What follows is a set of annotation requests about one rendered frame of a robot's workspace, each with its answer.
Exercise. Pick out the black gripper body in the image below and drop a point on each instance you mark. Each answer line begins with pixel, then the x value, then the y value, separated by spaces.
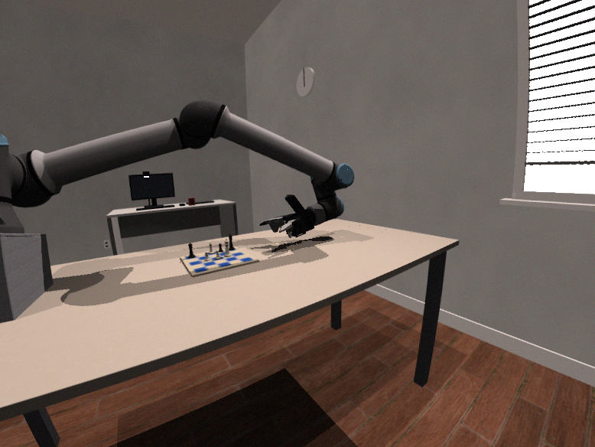
pixel 299 228

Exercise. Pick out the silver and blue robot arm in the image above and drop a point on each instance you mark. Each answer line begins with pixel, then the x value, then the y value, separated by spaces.
pixel 32 178

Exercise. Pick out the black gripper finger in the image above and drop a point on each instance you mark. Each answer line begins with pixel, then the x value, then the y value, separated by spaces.
pixel 289 226
pixel 275 223

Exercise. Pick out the blue and cream chessboard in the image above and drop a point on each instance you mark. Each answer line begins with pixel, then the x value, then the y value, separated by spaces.
pixel 197 266

